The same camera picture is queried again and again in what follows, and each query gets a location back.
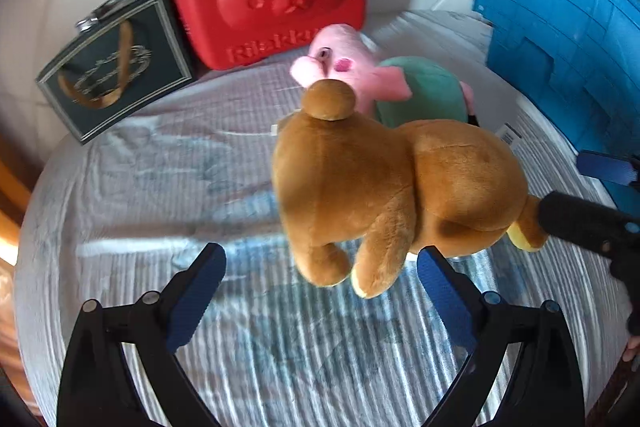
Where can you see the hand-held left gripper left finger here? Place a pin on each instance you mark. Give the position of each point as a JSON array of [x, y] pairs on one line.
[[192, 302]]

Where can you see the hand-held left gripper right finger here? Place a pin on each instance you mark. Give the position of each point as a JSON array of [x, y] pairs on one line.
[[445, 294]]

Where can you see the small white box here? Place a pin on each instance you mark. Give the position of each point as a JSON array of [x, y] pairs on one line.
[[510, 134]]

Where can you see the pink pig plush teal dress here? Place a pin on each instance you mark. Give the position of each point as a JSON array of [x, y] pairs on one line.
[[420, 92]]

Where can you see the brown bear plush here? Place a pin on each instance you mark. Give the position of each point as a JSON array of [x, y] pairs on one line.
[[375, 187]]

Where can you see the wooden bed frame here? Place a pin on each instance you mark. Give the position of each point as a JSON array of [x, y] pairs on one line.
[[615, 397]]

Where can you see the person's right hand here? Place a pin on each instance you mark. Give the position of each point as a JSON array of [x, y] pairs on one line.
[[632, 349]]

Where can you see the blue plastic crate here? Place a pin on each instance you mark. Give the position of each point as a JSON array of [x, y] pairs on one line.
[[540, 32]]

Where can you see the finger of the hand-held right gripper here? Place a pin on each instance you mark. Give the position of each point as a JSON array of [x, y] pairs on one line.
[[607, 168], [575, 217]]

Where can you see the striped grey bedsheet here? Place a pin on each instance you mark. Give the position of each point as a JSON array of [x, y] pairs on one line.
[[150, 187]]

